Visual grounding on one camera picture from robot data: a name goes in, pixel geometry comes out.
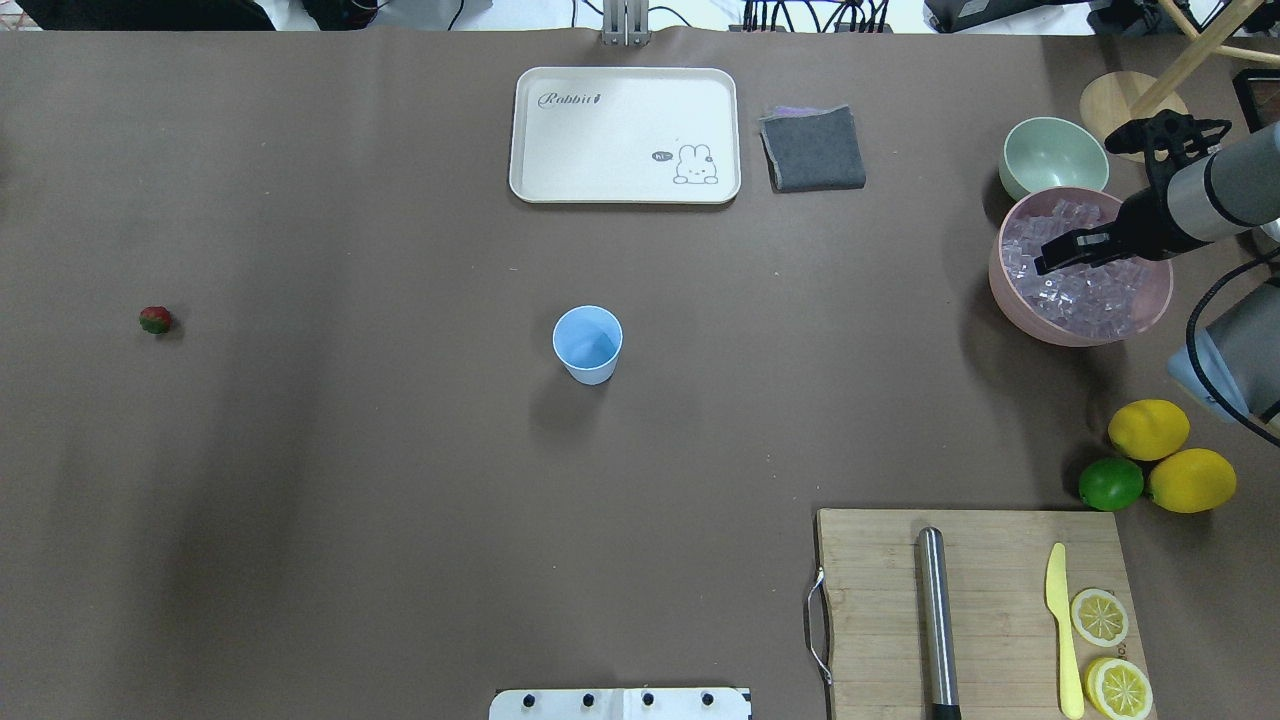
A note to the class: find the grey folded cloth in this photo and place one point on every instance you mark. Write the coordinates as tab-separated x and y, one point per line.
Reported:
811	149

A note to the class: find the yellow lemon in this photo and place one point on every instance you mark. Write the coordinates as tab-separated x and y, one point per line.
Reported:
1149	430
1192	480

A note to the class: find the wooden cup stand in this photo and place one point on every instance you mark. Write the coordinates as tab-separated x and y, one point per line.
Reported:
1114	98

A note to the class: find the light blue cup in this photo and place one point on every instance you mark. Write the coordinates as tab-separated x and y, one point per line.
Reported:
588	340

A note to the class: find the cream rabbit tray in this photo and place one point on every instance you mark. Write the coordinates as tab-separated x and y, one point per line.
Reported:
625	135

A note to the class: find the green lime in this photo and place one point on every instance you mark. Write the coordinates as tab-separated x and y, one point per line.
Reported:
1111	484

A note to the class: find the yellow plastic knife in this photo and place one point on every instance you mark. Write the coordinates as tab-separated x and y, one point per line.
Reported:
1069	683

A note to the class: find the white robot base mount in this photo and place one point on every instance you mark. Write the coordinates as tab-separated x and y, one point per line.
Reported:
623	703

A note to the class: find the pink bowl of ice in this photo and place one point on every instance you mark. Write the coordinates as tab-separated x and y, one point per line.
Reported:
1080	306

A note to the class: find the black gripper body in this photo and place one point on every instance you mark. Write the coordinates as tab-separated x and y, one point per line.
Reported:
1146	222

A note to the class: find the red strawberry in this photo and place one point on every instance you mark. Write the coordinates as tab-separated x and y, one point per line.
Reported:
156	320

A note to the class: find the wooden cutting board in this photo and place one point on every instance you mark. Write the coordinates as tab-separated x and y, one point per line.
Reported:
1005	637

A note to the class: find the green bowl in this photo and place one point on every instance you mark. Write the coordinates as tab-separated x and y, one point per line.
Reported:
1045	152

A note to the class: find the lemon slice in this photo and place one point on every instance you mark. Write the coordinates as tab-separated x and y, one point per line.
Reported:
1119	689
1100	618

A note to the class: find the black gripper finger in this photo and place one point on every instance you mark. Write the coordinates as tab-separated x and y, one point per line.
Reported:
1081	246

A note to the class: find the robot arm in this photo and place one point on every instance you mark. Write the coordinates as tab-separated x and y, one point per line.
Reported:
1199	192

